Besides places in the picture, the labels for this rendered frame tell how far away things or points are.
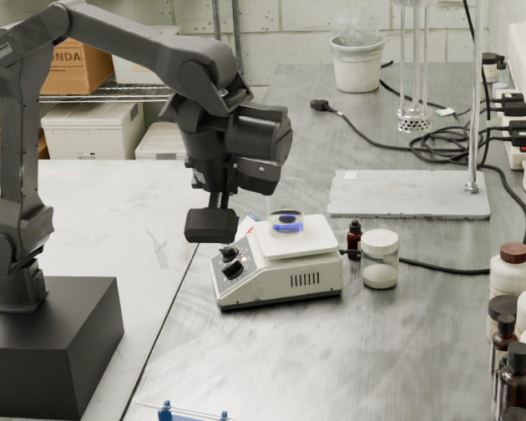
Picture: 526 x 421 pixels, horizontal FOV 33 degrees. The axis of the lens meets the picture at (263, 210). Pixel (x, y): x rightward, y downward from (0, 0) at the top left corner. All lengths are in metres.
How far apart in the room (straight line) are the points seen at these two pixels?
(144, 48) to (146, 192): 0.82
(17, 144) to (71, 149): 2.55
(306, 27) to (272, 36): 0.15
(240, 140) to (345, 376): 0.41
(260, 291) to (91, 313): 0.29
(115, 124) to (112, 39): 2.55
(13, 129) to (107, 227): 0.57
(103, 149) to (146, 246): 2.07
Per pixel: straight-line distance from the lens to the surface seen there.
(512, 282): 1.35
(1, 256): 1.23
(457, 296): 1.43
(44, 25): 1.10
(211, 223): 1.07
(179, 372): 1.28
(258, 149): 1.00
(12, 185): 1.20
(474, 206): 1.69
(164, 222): 1.70
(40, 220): 1.22
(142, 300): 1.46
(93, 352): 1.26
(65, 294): 1.31
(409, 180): 1.79
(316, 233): 1.42
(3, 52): 1.12
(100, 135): 3.65
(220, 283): 1.41
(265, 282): 1.38
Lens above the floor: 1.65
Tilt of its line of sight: 26 degrees down
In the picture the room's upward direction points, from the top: 4 degrees counter-clockwise
